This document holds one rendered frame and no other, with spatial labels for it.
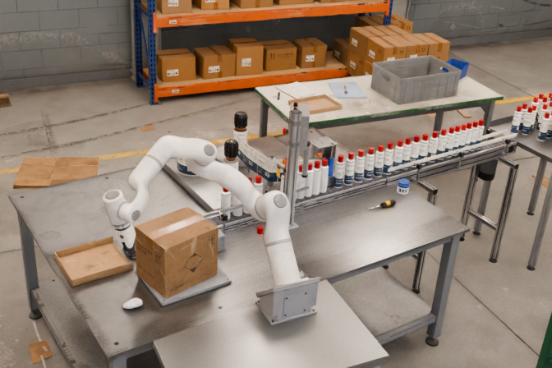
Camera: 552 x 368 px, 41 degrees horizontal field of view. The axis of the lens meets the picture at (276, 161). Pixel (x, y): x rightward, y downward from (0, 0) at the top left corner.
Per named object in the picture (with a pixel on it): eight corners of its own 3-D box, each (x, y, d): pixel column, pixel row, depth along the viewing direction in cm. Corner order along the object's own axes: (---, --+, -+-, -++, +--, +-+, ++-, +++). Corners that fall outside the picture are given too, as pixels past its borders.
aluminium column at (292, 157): (288, 222, 400) (297, 108, 370) (293, 225, 397) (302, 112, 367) (282, 223, 398) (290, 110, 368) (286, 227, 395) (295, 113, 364)
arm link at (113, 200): (135, 216, 309) (119, 209, 313) (127, 191, 301) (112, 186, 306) (121, 227, 303) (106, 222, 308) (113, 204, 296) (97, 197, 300)
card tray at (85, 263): (112, 242, 373) (112, 236, 371) (133, 269, 354) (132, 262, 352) (54, 258, 358) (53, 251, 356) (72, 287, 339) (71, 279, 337)
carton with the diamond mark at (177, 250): (187, 252, 365) (187, 205, 353) (218, 274, 350) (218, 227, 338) (135, 274, 346) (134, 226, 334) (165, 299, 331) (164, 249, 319)
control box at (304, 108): (306, 136, 392) (309, 103, 383) (306, 150, 377) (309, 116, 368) (287, 135, 392) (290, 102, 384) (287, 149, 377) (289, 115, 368)
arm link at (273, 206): (284, 244, 341) (272, 195, 345) (302, 236, 325) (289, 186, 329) (261, 249, 335) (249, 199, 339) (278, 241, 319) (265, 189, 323)
